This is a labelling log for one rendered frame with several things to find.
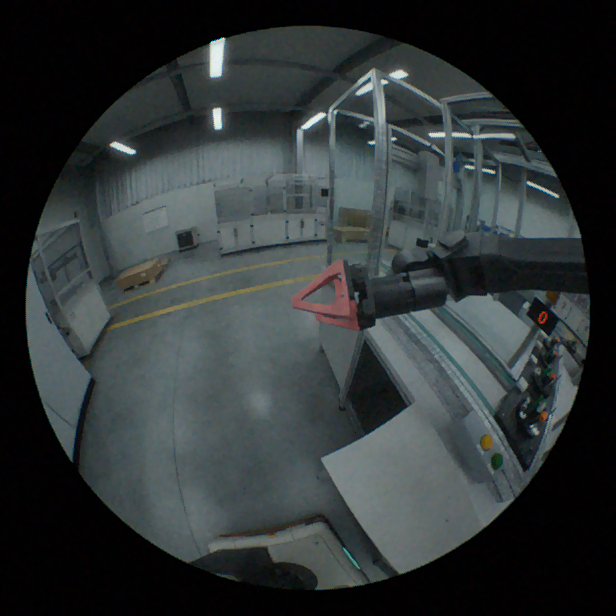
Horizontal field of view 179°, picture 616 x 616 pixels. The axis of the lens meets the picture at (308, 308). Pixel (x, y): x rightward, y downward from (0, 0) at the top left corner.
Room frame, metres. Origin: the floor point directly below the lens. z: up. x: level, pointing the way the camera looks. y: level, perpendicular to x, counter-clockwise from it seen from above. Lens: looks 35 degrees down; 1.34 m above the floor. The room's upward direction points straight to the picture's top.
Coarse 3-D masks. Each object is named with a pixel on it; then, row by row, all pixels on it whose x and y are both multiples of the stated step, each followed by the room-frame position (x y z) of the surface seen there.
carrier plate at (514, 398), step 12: (516, 396) 0.03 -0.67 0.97; (528, 396) 0.00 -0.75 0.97; (504, 408) 0.03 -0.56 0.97; (504, 420) -0.01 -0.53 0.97; (504, 432) -0.04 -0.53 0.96; (516, 432) -0.07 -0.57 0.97; (540, 432) -0.14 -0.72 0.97; (516, 444) -0.10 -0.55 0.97; (528, 444) -0.14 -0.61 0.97; (528, 456) -0.17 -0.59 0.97; (528, 468) -0.20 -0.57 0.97
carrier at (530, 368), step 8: (528, 360) 0.13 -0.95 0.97; (536, 360) 0.10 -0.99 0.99; (528, 368) 0.10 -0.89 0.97; (536, 368) 0.07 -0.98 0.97; (520, 376) 0.09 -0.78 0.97; (528, 376) 0.07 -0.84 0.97; (536, 376) 0.04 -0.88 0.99; (544, 376) 0.01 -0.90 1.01; (560, 376) -0.05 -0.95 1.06; (528, 384) 0.04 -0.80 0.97; (536, 384) 0.01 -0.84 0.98; (552, 384) -0.04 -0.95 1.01; (528, 392) 0.01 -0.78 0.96; (536, 392) -0.01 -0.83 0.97; (544, 392) -0.04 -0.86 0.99; (552, 392) -0.08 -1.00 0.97; (544, 400) -0.07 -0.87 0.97; (552, 400) -0.10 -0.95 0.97; (544, 408) -0.09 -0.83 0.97
